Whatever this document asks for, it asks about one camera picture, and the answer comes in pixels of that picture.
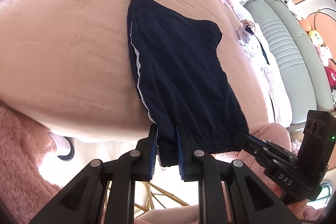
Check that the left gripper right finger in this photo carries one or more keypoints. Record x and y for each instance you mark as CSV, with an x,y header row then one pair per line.
x,y
228,192

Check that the grey-green padded headboard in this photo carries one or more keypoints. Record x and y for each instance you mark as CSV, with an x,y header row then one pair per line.
x,y
301,69

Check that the small patterned cloth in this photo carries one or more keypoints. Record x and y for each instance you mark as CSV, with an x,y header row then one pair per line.
x,y
248,31

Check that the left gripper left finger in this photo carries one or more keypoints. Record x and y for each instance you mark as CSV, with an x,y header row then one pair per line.
x,y
103,192

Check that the pink bed sheet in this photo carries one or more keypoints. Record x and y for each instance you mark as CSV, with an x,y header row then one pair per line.
x,y
65,64

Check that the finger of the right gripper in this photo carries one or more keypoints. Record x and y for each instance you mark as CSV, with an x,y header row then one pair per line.
x,y
275,159
257,148

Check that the person's right hand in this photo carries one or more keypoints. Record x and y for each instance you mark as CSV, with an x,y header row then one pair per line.
x,y
297,207

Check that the plush toys row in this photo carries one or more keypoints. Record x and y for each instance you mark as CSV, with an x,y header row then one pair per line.
x,y
317,17

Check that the fluffy pink blanket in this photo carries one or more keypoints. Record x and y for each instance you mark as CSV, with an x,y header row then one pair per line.
x,y
25,142

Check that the white sneaker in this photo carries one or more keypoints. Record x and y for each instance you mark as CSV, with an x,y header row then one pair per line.
x,y
62,147

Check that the navy shorts white stripes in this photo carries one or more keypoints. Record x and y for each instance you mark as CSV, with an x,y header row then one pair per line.
x,y
180,81

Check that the white floral pillow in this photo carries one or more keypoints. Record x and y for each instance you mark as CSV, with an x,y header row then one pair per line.
x,y
268,74

